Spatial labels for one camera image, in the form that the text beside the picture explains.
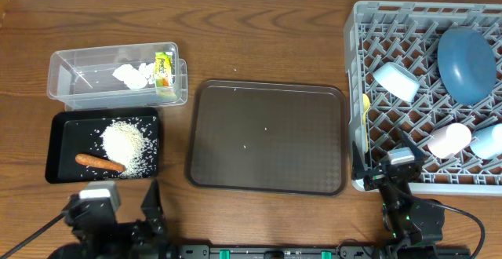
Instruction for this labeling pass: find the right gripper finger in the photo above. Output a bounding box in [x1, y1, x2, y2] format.
[351, 141, 368, 181]
[399, 129, 426, 161]

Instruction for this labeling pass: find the pink white cup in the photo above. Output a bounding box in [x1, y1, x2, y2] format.
[427, 123, 472, 159]

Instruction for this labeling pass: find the orange carrot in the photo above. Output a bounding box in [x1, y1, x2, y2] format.
[75, 154, 126, 172]

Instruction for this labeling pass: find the cream plastic spoon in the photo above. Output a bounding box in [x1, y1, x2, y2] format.
[362, 93, 371, 153]

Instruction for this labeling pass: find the light blue cup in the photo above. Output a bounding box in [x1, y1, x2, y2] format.
[470, 123, 502, 159]

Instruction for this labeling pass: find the light blue rice bowl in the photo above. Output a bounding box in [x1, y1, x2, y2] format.
[373, 62, 420, 102]

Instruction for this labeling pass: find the dark blue plate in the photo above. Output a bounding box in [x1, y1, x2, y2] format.
[437, 27, 497, 105]

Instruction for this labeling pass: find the white tissue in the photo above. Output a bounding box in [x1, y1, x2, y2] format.
[112, 64, 147, 89]
[139, 63, 155, 85]

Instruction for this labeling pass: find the yellow green snack wrapper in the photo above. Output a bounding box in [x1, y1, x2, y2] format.
[153, 52, 177, 99]

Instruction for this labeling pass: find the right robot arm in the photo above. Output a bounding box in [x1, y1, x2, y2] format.
[351, 132, 445, 258]

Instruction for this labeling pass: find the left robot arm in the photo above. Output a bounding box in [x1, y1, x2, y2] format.
[50, 180, 178, 259]

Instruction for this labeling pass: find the grey dishwasher rack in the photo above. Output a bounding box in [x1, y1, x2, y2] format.
[344, 1, 501, 196]

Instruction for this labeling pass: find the pile of white rice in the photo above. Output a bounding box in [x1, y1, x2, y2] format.
[79, 118, 158, 179]

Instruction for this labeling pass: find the black plastic bin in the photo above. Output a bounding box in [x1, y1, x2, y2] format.
[45, 108, 160, 184]

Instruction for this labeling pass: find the brown serving tray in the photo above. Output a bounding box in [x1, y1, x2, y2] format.
[185, 79, 348, 197]

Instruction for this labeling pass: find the clear plastic bin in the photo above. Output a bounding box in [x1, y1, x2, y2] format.
[47, 42, 188, 111]

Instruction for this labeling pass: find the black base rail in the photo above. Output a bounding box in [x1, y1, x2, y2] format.
[174, 244, 471, 259]

